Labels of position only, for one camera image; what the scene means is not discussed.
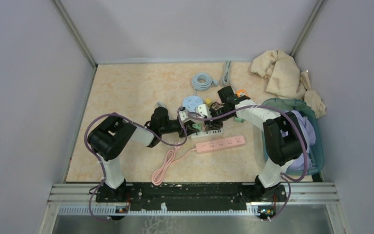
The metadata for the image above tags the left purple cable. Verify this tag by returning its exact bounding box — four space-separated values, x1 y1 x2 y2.
83 108 189 223

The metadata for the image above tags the yellow plug adapter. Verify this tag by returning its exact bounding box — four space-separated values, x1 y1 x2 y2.
204 98 213 106

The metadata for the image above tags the purple cable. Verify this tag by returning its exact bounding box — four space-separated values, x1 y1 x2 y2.
187 104 309 222
83 108 189 223

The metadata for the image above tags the round blue socket hub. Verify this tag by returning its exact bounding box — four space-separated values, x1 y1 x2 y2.
182 95 204 112

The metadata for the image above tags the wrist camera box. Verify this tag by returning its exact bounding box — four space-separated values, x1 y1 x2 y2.
195 104 211 118
178 109 190 124

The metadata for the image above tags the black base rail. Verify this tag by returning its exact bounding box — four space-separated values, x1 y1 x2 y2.
95 182 286 212

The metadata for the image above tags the green plug adapter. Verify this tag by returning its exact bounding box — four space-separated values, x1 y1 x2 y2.
192 123 203 132
234 117 245 123

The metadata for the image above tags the blue-grey cable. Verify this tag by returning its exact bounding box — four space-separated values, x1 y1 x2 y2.
191 72 219 96

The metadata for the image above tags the lavender cloth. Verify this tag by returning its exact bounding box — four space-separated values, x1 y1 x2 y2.
289 110 316 171

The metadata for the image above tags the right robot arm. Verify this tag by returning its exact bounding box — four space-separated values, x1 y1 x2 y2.
188 86 309 201

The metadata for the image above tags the grey power strip cable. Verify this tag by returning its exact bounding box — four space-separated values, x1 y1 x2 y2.
220 60 236 88

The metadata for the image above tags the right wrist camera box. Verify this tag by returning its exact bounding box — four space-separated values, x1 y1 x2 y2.
195 104 211 118

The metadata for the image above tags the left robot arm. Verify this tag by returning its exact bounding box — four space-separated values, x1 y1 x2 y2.
84 107 199 202

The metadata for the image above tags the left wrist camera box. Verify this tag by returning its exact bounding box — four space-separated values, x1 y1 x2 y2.
178 109 190 124

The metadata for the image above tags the pink power strip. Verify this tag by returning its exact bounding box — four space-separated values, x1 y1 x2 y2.
195 136 246 154

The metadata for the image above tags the white usb charger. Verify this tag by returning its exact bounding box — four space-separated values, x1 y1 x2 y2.
190 129 224 139

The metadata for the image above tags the pink cable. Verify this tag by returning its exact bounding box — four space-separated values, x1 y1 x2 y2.
150 141 198 186

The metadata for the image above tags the orange power strip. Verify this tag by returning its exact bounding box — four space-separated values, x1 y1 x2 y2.
236 89 250 99

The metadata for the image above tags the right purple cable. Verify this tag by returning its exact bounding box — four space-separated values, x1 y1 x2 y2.
187 104 309 222

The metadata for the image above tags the beige cloth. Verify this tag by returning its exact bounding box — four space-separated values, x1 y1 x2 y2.
250 50 327 118

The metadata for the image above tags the teal plastic basket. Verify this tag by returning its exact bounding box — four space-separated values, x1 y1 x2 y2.
263 98 325 176

